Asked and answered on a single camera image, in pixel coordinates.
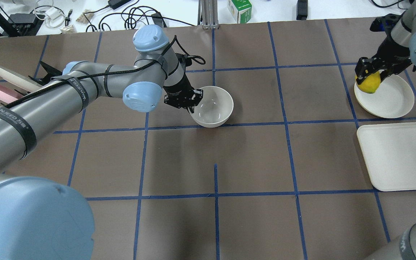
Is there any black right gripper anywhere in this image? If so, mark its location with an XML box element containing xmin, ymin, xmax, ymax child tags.
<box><xmin>355</xmin><ymin>38</ymin><xmax>412</xmax><ymax>83</ymax></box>

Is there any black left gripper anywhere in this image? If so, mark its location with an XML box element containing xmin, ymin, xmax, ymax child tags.
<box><xmin>163</xmin><ymin>78</ymin><xmax>203</xmax><ymax>114</ymax></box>

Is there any aluminium frame post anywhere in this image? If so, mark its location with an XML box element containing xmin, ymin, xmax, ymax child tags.
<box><xmin>198</xmin><ymin>0</ymin><xmax>219</xmax><ymax>30</ymax></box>

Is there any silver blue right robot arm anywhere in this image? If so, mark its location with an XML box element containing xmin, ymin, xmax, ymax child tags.
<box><xmin>354</xmin><ymin>0</ymin><xmax>416</xmax><ymax>260</ymax></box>

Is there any cream round plate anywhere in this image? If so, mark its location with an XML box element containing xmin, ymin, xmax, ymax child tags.
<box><xmin>354</xmin><ymin>75</ymin><xmax>415</xmax><ymax>118</ymax></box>

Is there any black power adapter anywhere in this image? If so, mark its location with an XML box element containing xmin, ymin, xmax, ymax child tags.
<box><xmin>107</xmin><ymin>0</ymin><xmax>132</xmax><ymax>10</ymax></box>

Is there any white rectangular tray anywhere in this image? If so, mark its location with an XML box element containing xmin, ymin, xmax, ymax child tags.
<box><xmin>356</xmin><ymin>123</ymin><xmax>416</xmax><ymax>191</ymax></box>

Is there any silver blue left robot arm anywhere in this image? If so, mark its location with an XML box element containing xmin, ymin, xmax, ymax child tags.
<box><xmin>0</xmin><ymin>25</ymin><xmax>206</xmax><ymax>260</ymax></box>

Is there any white ceramic bowl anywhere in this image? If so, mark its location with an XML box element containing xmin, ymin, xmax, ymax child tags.
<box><xmin>188</xmin><ymin>86</ymin><xmax>234</xmax><ymax>128</ymax></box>

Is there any black device on table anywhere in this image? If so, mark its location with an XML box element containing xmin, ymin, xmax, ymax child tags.
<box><xmin>296</xmin><ymin>0</ymin><xmax>308</xmax><ymax>20</ymax></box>

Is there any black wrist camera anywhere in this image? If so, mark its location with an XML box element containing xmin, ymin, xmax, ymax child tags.
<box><xmin>369</xmin><ymin>13</ymin><xmax>402</xmax><ymax>34</ymax></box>

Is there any black cable bundle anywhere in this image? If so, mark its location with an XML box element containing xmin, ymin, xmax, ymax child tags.
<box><xmin>85</xmin><ymin>5</ymin><xmax>196</xmax><ymax>32</ymax></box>

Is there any green white carton box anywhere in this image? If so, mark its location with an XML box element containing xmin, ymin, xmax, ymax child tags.
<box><xmin>227</xmin><ymin>0</ymin><xmax>252</xmax><ymax>24</ymax></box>

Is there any cream plate in rack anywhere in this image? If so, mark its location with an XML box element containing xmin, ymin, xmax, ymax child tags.
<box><xmin>0</xmin><ymin>66</ymin><xmax>44</xmax><ymax>93</ymax></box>

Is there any yellow lemon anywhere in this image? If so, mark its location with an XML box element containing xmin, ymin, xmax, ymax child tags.
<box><xmin>356</xmin><ymin>72</ymin><xmax>381</xmax><ymax>94</ymax></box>

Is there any black dish rack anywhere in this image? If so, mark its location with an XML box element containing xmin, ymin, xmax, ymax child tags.
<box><xmin>29</xmin><ymin>61</ymin><xmax>62</xmax><ymax>86</ymax></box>

